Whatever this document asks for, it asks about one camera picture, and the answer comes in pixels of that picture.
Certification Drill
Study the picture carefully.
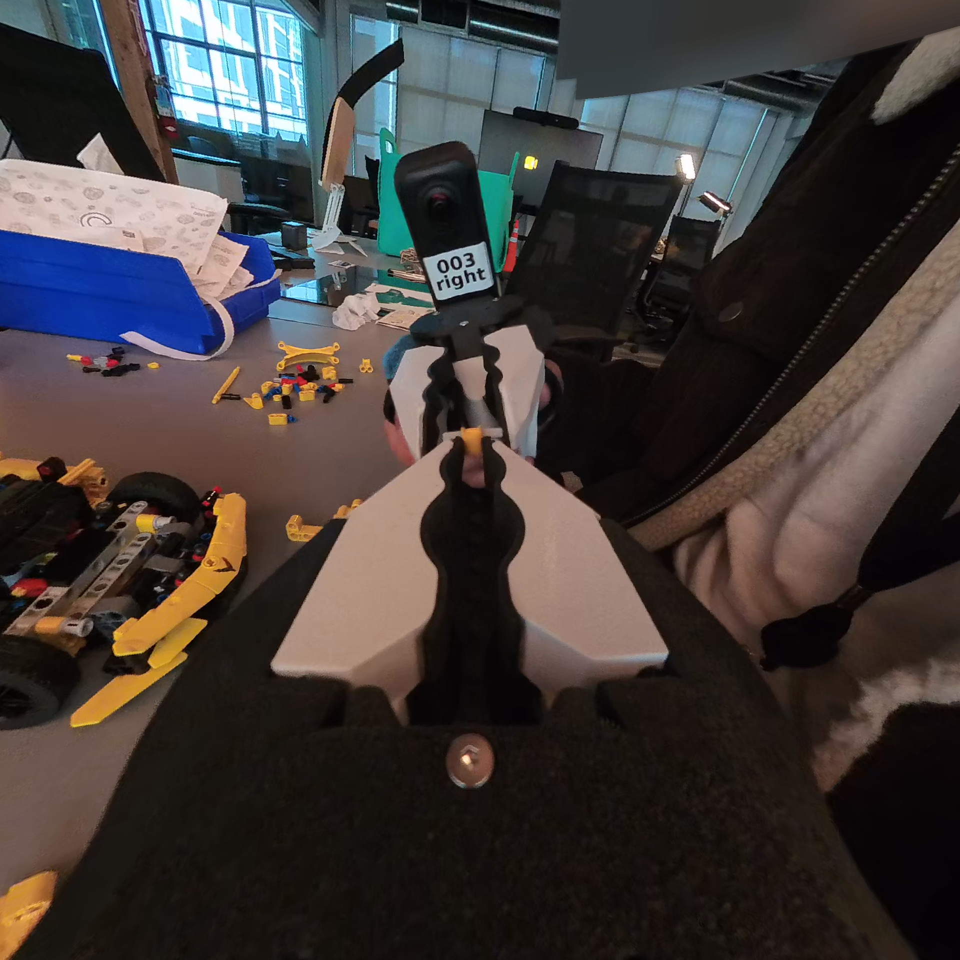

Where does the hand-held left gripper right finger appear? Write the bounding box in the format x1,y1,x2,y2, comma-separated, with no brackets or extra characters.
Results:
474,438,670,726

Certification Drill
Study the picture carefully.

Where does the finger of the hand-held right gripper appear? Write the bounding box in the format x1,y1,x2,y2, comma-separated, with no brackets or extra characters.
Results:
388,345,455,459
483,326,546,462

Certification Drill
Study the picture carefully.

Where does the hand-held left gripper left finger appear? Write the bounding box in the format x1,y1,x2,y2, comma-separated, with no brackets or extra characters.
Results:
270,438,475,726

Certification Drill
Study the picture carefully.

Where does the yellow connector with grey axle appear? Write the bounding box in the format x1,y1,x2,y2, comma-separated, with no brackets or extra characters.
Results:
442,397,505,459

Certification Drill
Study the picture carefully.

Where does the yellow perforated brick piece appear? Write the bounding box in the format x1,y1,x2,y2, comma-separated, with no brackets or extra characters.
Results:
285,500,363,543

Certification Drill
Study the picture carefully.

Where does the yellow brick toy car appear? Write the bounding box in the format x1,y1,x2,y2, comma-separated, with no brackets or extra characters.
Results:
0,453,249,732

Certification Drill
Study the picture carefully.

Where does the yellow curved panel piece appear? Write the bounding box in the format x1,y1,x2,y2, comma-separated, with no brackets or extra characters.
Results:
0,870,59,960

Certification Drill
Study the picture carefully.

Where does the person's right forearm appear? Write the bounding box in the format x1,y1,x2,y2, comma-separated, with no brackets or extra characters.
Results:
536,352,676,489

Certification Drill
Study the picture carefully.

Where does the grey desk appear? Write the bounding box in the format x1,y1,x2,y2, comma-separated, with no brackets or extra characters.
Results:
0,296,421,894

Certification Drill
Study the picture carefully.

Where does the person's right hand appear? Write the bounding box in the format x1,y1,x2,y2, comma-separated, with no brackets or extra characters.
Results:
382,390,421,468

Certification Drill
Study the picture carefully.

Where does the green felt tote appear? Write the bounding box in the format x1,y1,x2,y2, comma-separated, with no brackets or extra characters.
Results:
376,127,524,261

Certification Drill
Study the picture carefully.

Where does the green and white leaflet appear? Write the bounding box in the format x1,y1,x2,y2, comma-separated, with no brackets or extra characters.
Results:
373,283,438,332

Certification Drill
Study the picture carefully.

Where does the white crumpled paper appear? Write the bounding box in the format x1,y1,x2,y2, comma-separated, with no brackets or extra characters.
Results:
331,291,384,332

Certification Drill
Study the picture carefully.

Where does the pile of small brick pieces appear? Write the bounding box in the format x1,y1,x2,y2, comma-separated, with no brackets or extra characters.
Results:
243,358,376,427

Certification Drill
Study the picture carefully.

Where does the large display screen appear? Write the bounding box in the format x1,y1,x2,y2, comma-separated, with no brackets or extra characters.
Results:
478,108,606,219

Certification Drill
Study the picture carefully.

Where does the black mesh office chair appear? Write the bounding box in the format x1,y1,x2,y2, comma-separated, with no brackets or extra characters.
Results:
508,159,685,357

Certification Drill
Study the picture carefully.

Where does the person's white hoodie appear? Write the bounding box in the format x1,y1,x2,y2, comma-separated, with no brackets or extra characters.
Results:
671,225,960,789

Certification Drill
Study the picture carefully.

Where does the white paper strip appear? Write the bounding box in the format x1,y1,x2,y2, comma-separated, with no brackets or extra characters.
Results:
120,294,235,363

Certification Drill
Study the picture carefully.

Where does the person's black fleece-lined jacket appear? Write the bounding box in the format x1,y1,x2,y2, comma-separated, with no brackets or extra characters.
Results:
577,37,960,960

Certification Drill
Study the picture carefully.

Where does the heap of dark pins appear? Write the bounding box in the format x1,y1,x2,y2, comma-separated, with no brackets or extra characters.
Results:
66,345,161,378

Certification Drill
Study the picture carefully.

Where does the blue plastic bin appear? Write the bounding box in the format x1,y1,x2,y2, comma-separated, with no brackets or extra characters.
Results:
0,228,283,355

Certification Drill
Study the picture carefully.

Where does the white printed paper bag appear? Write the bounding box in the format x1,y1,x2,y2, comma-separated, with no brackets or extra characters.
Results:
0,133,252,300

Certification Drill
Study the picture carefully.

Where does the black upright panel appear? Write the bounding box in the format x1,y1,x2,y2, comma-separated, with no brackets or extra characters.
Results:
0,22,165,183

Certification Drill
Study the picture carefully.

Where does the yellow curved frame piece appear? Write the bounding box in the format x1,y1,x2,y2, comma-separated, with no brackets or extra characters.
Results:
275,340,341,373

